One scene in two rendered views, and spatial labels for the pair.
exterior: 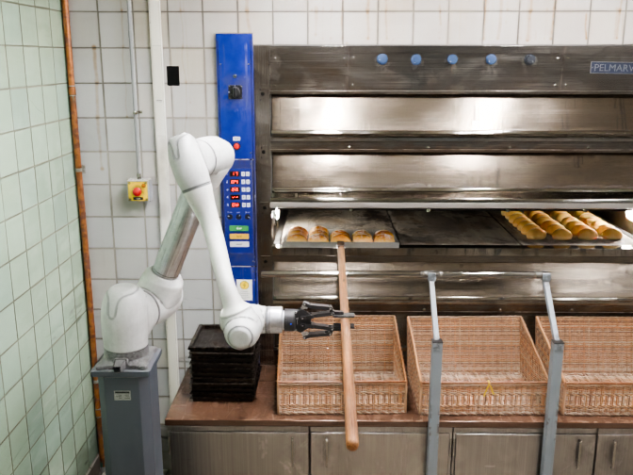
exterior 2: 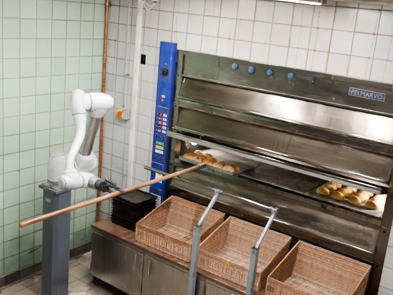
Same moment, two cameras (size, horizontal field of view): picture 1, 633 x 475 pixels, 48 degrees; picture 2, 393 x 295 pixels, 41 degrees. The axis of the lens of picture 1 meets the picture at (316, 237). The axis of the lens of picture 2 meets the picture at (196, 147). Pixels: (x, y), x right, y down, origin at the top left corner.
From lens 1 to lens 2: 245 cm
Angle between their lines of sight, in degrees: 33
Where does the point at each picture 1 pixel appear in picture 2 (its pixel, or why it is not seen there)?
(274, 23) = (186, 38)
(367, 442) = (166, 270)
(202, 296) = (142, 174)
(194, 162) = (76, 103)
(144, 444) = (53, 225)
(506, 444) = not seen: outside the picture
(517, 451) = not seen: outside the picture
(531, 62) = (312, 82)
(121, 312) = (51, 163)
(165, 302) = (79, 165)
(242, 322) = (64, 177)
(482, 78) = (285, 86)
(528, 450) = not seen: outside the picture
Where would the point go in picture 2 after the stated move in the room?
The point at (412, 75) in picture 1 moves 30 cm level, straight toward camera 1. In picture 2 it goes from (248, 78) to (223, 79)
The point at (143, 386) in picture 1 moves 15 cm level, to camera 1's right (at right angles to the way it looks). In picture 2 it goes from (55, 198) to (68, 203)
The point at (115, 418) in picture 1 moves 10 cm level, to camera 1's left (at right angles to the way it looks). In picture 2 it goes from (45, 209) to (37, 205)
